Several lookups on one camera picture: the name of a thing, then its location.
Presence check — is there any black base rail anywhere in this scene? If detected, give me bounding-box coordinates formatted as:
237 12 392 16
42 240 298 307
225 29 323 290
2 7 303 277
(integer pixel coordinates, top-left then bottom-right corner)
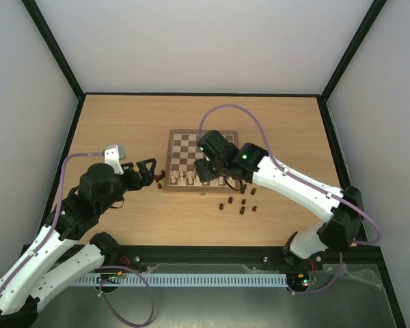
61 244 383 271

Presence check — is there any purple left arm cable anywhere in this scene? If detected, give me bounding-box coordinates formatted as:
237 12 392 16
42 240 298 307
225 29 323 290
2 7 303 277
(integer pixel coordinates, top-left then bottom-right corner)
0 152 107 308

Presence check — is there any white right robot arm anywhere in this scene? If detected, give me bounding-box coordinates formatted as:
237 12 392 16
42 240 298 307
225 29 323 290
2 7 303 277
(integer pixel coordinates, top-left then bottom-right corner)
194 130 362 268

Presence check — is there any white slotted cable duct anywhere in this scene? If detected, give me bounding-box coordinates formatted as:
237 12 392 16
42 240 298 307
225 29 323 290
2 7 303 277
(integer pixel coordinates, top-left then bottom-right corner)
71 273 288 288

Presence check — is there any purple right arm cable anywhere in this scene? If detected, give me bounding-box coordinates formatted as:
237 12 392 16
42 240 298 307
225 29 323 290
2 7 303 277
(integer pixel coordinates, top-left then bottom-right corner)
197 104 383 296

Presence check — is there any black frame post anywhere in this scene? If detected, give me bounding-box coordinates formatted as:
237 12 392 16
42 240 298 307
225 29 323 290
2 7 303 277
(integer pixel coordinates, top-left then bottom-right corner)
320 0 387 100
21 0 85 100

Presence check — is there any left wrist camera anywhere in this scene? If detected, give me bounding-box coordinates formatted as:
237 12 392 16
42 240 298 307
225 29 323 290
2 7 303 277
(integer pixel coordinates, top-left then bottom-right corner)
103 143 126 175

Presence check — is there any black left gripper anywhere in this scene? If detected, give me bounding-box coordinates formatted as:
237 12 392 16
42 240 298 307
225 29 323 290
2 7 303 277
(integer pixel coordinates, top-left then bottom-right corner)
98 158 158 214

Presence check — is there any black frame post left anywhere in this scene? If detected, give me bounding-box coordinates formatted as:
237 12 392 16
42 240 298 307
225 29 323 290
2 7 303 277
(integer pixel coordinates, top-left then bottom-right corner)
21 0 85 100

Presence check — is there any wooden chess board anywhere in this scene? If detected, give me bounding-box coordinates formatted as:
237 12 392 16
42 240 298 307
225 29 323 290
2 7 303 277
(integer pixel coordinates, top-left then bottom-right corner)
163 129 241 195

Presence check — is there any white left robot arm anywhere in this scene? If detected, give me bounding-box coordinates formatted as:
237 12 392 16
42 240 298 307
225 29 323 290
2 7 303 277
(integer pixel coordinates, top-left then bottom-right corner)
0 159 156 327

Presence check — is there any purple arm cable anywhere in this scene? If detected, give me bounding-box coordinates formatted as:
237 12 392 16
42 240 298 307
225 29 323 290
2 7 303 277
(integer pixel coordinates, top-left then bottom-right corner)
0 152 107 308
197 104 383 296

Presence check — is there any black frame post right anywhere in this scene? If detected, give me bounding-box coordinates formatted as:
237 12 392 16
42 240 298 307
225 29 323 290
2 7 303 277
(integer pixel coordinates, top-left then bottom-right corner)
320 0 387 100

